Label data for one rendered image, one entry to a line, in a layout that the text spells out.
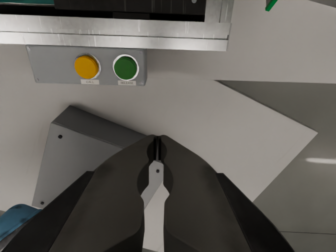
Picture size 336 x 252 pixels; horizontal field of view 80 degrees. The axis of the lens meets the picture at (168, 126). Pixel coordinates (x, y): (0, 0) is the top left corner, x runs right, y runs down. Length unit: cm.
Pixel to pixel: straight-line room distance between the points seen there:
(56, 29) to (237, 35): 36
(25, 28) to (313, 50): 59
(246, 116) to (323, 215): 223
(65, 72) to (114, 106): 16
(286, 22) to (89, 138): 50
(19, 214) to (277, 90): 152
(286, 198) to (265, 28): 196
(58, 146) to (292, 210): 228
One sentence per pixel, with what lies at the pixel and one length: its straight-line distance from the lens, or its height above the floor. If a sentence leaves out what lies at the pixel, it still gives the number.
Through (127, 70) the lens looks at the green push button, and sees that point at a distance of 39.
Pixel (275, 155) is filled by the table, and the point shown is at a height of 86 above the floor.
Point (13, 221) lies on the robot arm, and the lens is 44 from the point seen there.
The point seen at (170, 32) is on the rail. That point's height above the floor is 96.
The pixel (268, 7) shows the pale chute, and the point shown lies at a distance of 35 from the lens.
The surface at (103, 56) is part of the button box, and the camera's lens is 40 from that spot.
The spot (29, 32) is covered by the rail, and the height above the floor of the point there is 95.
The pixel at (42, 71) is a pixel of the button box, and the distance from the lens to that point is 45.
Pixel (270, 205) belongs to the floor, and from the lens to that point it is 232.
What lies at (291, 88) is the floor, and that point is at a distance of 167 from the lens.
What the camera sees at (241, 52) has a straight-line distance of 52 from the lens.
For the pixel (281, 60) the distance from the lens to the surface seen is 56.
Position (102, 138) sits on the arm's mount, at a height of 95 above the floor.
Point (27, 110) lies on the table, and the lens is 63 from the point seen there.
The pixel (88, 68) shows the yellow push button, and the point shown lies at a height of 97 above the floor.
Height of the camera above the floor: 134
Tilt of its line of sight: 62 degrees down
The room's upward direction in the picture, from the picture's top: 178 degrees clockwise
